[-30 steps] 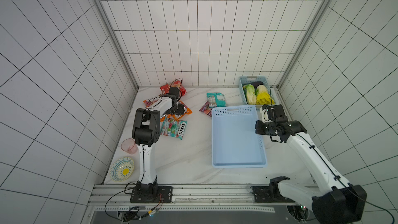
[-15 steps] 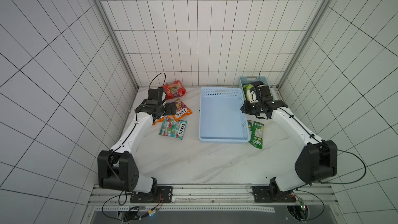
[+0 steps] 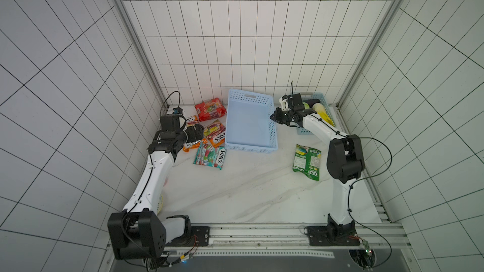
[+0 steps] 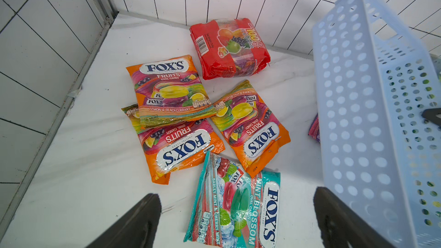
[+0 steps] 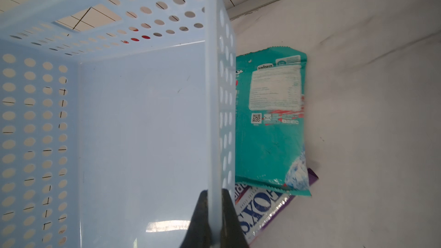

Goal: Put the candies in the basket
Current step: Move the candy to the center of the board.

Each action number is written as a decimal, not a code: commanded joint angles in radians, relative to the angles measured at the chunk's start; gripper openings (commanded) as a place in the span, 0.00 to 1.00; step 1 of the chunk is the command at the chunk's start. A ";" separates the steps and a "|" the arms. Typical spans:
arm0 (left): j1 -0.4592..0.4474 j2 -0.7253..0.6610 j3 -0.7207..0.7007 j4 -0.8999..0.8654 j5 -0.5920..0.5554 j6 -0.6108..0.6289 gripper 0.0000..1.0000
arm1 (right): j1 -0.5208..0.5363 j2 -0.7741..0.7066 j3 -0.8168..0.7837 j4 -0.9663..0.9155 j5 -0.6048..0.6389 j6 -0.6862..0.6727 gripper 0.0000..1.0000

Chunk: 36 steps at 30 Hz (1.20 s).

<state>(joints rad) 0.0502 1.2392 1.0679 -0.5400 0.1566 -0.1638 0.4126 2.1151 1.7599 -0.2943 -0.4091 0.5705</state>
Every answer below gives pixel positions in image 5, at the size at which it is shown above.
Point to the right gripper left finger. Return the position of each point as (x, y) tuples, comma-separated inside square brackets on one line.
[(198, 234)]

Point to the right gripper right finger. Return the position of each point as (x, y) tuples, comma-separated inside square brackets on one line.
[(231, 235)]

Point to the purple Fox's candy bag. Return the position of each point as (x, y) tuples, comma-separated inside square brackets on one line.
[(257, 207)]

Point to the teal candy bag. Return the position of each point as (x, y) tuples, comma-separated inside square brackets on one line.
[(269, 121)]

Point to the light blue plastic basket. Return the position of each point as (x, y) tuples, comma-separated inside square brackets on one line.
[(115, 116)]

